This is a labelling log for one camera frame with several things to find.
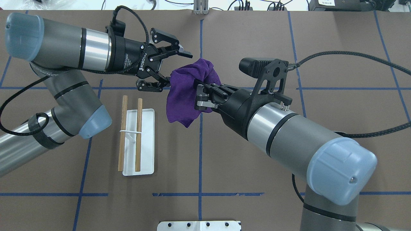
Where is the white mounting plate with bolts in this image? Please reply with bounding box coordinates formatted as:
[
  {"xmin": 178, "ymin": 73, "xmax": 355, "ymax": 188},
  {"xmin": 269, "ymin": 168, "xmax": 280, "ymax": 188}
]
[{"xmin": 157, "ymin": 220, "xmax": 242, "ymax": 231}]

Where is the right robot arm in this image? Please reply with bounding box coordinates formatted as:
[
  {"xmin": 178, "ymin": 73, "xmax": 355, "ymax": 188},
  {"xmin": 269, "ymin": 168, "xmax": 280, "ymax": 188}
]
[{"xmin": 194, "ymin": 81, "xmax": 394, "ymax": 231}]

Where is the black braided left cable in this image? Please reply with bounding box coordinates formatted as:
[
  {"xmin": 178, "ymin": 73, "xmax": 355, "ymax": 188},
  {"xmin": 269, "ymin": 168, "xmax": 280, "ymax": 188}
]
[{"xmin": 0, "ymin": 5, "xmax": 150, "ymax": 137}]

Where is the right wooden rack bar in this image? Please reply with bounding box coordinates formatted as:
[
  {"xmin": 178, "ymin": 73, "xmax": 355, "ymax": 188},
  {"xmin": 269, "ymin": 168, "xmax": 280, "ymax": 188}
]
[{"xmin": 135, "ymin": 98, "xmax": 143, "ymax": 172}]

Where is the brown paper table cover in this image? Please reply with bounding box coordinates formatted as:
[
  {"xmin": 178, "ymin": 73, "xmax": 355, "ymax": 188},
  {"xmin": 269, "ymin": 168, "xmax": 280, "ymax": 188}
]
[{"xmin": 1, "ymin": 10, "xmax": 410, "ymax": 231}]

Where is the white towel rack base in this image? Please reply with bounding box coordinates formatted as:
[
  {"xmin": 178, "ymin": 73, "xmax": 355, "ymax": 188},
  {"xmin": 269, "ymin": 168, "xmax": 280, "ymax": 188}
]
[{"xmin": 120, "ymin": 108, "xmax": 155, "ymax": 176}]

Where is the black braided cable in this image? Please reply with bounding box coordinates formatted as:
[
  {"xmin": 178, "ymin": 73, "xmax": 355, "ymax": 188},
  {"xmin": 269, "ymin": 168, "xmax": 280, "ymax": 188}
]
[
  {"xmin": 287, "ymin": 51, "xmax": 411, "ymax": 206},
  {"xmin": 0, "ymin": 5, "xmax": 150, "ymax": 137}
]

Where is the wooden rack bar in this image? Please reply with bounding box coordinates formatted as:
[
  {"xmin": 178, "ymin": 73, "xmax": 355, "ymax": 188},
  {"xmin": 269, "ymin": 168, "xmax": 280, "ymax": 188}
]
[
  {"xmin": 135, "ymin": 98, "xmax": 143, "ymax": 172},
  {"xmin": 118, "ymin": 95, "xmax": 128, "ymax": 171}
]

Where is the purple towel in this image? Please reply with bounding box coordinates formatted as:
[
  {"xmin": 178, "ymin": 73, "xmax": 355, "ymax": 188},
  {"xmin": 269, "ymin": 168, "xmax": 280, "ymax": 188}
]
[{"xmin": 166, "ymin": 58, "xmax": 221, "ymax": 128}]

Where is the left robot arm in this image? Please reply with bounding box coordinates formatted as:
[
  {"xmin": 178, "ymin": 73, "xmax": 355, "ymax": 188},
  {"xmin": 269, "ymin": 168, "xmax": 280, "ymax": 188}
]
[{"xmin": 0, "ymin": 8, "xmax": 193, "ymax": 176}]

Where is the black device box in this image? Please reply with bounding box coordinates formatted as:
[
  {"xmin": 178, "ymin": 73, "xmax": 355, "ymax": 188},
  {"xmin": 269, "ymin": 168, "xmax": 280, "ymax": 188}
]
[{"xmin": 309, "ymin": 0, "xmax": 395, "ymax": 12}]

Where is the black braided right cable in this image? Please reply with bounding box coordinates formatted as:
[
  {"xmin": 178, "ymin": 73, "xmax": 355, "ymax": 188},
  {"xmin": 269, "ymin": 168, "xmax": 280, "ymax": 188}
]
[{"xmin": 287, "ymin": 51, "xmax": 411, "ymax": 206}]

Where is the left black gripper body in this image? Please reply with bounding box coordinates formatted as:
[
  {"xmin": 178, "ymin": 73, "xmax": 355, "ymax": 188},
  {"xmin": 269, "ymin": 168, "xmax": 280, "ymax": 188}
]
[{"xmin": 106, "ymin": 27, "xmax": 162, "ymax": 78}]

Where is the left wooden rack bar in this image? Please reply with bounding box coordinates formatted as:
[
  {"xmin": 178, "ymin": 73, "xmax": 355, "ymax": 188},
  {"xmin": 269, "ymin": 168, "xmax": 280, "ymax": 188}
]
[{"xmin": 118, "ymin": 95, "xmax": 128, "ymax": 171}]

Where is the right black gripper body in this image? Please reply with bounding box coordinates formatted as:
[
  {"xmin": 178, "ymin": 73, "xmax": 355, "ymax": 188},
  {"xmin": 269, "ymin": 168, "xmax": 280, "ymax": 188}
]
[{"xmin": 216, "ymin": 88, "xmax": 252, "ymax": 140}]

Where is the grey aluminium profile post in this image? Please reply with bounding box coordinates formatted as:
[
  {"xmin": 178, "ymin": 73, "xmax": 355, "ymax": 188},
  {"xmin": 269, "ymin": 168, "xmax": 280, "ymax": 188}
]
[{"xmin": 193, "ymin": 0, "xmax": 209, "ymax": 15}]

